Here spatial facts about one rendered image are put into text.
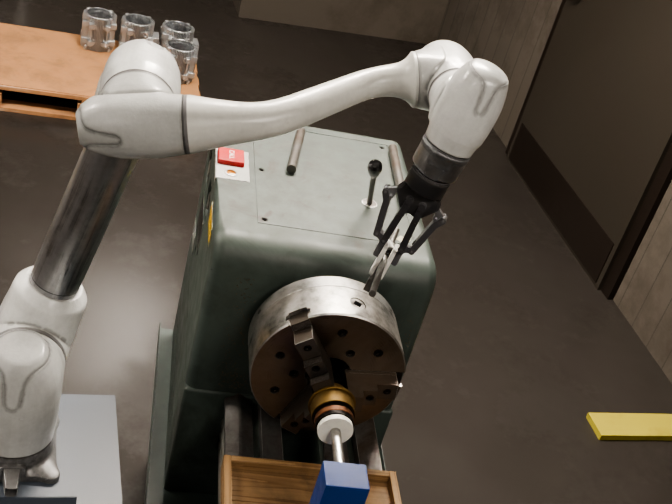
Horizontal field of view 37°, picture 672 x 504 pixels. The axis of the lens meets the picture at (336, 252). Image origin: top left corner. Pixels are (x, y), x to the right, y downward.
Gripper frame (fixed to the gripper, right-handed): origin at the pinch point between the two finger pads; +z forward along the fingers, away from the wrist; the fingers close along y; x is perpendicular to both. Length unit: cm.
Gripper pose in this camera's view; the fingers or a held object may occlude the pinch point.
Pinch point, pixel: (384, 259)
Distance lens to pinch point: 187.2
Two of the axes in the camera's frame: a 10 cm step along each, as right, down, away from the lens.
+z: -4.0, 7.7, 4.9
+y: 8.9, 4.6, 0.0
